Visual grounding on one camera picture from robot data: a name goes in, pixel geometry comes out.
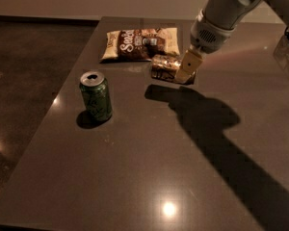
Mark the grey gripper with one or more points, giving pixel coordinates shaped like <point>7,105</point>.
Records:
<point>209,36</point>

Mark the orange soda can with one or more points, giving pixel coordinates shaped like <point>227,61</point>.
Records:
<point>165,68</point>

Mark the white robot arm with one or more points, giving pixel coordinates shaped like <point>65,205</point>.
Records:
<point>239,8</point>

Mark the brown chip bag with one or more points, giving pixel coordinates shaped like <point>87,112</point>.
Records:
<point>140,44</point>

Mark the green soda can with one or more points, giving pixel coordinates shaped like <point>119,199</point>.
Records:
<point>95,91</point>

